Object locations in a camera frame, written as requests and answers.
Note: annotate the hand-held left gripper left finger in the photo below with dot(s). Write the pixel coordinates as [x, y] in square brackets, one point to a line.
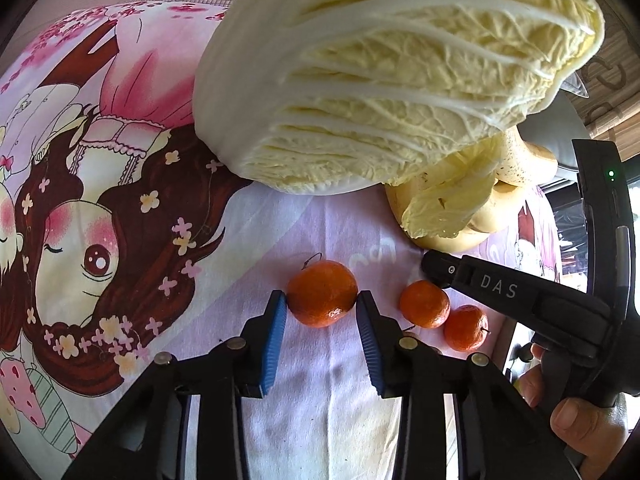
[272, 345]

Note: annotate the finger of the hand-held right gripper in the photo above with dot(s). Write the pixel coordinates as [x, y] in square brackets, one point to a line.
[440, 267]

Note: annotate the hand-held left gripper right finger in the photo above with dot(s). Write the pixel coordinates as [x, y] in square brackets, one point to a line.
[370, 350]

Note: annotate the medium tangerine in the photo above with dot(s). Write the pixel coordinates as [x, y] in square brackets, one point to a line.
[425, 304]

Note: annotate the small tangerine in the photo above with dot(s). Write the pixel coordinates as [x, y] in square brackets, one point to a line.
[466, 327]

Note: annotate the large tangerine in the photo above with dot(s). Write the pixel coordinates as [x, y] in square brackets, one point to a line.
[322, 292]

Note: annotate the person's right hand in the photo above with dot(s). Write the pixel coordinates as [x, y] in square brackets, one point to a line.
[585, 430]

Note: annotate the yellow banana bunch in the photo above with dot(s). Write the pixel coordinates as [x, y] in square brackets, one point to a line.
[515, 165]

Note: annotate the pink cartoon printed cloth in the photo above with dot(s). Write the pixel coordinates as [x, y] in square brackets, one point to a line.
[310, 210]

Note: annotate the grey leather cushion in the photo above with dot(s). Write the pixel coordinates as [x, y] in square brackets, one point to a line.
[560, 130]

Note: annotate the napa cabbage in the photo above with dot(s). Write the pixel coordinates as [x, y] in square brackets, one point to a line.
[375, 85]

